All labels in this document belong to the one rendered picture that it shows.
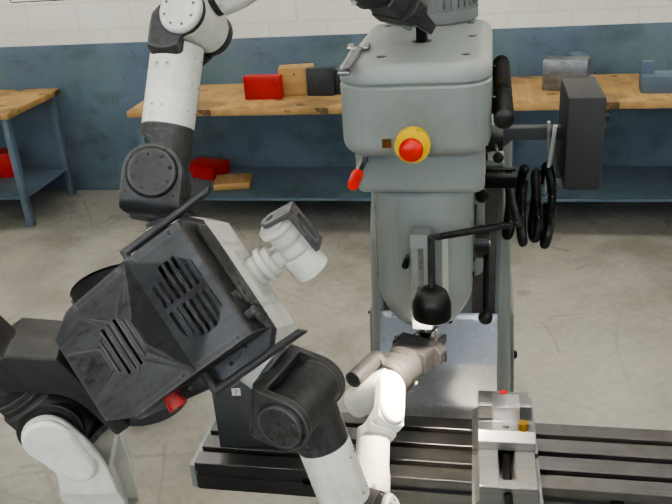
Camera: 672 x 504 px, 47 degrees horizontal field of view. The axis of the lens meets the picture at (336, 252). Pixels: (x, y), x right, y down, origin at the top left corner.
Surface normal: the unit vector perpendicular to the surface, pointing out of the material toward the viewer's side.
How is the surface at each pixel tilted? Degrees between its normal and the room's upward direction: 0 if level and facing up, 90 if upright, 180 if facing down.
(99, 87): 90
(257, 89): 90
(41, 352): 14
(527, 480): 0
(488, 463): 0
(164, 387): 74
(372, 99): 90
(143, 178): 62
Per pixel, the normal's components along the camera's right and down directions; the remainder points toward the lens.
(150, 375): -0.36, 0.15
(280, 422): -0.43, 0.41
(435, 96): -0.18, 0.43
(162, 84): -0.31, -0.09
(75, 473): 0.14, 0.41
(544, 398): -0.07, -0.91
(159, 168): 0.04, -0.06
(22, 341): 0.17, -0.91
